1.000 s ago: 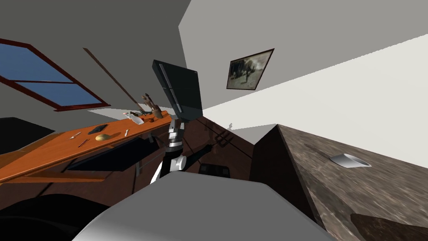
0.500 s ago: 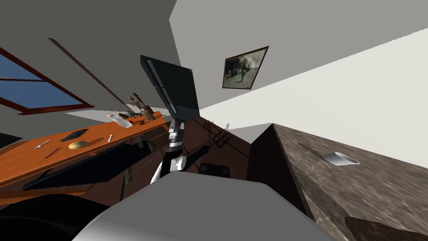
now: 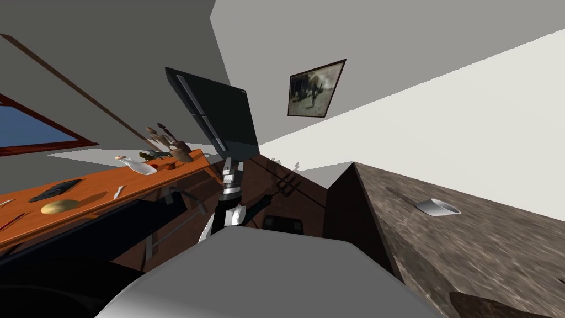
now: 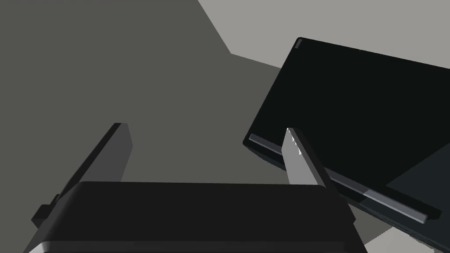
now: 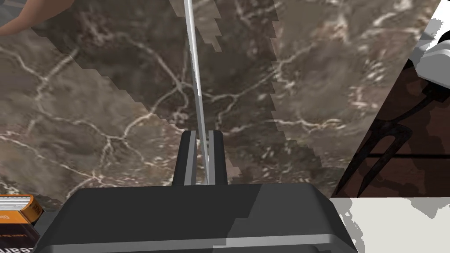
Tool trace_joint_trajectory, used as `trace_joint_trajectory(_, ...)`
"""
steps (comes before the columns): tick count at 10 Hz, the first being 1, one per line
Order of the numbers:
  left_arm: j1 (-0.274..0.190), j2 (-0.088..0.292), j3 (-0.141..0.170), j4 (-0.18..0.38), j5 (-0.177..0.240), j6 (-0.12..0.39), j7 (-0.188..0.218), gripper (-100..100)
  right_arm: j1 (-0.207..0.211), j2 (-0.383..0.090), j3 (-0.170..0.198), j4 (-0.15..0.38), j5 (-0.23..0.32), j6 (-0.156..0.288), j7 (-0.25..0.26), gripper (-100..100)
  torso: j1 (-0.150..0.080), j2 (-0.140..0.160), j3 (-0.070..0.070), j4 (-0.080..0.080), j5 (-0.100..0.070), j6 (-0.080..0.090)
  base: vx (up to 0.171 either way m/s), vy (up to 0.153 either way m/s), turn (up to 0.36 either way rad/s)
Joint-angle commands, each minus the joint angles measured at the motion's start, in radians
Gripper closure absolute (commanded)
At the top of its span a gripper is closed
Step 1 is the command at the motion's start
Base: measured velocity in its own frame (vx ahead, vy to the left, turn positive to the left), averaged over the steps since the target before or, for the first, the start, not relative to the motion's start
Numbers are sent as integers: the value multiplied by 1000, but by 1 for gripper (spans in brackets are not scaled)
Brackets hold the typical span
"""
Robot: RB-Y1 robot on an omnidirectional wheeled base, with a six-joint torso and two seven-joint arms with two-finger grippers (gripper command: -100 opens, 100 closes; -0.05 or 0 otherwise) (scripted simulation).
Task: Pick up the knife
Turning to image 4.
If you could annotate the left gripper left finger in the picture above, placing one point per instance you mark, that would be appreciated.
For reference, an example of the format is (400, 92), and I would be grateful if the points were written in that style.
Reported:
(105, 158)

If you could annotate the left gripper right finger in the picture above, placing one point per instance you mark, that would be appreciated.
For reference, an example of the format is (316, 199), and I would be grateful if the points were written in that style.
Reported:
(301, 165)

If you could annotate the black appliance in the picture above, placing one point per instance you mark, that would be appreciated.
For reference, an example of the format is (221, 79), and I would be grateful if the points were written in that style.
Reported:
(355, 116)

